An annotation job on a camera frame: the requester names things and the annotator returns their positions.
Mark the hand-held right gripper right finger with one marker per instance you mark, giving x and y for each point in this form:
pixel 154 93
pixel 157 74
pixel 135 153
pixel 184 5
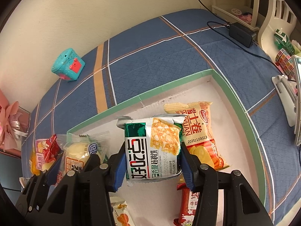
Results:
pixel 188 169

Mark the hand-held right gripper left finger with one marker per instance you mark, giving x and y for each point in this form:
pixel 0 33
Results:
pixel 120 167

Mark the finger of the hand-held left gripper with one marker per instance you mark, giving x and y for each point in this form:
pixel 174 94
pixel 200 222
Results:
pixel 94 161
pixel 53 170

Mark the white round pastry packet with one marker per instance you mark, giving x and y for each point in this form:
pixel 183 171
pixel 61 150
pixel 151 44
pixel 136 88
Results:
pixel 48 166

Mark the clear bun packet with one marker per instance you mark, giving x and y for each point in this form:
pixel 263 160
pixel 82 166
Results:
pixel 75 153

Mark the yellow cake packet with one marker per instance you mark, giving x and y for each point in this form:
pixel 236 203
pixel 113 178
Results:
pixel 33 164

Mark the green white biscuit packet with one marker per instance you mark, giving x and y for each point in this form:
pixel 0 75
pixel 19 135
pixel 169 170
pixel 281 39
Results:
pixel 150 150

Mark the red white snack packet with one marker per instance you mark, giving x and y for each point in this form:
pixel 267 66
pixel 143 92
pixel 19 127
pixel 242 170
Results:
pixel 188 207

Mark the orange egg roll packet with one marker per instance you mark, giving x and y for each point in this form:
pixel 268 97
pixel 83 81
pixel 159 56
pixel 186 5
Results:
pixel 202 134

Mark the cream flower print packet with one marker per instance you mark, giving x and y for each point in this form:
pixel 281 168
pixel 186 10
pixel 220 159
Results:
pixel 121 214

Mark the green rimmed white tray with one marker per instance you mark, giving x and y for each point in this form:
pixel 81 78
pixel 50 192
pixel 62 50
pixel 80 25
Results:
pixel 225 113

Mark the red cookie packet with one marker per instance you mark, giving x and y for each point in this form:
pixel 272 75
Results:
pixel 53 149

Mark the pink snack packet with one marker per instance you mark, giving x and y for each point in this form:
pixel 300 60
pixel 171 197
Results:
pixel 41 150

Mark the dark grey cabinet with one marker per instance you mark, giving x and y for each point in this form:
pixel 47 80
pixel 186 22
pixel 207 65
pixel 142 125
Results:
pixel 9 169

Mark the pink paper flower bouquet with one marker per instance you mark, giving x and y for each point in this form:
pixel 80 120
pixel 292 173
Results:
pixel 7 122

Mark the teal toy box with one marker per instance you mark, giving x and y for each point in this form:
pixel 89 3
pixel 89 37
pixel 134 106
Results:
pixel 67 63

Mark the blue plaid sheet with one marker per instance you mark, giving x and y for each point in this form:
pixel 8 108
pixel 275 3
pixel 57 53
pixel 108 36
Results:
pixel 164 51

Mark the white plastic stand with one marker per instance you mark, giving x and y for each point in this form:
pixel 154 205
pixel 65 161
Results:
pixel 287 98

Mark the black power adapter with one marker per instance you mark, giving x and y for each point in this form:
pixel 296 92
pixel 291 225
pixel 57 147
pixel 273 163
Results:
pixel 242 34

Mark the cream shelf unit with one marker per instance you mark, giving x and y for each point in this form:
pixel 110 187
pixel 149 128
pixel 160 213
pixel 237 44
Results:
pixel 265 28

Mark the green box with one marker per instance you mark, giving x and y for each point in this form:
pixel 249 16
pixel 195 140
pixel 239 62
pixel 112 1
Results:
pixel 284 40

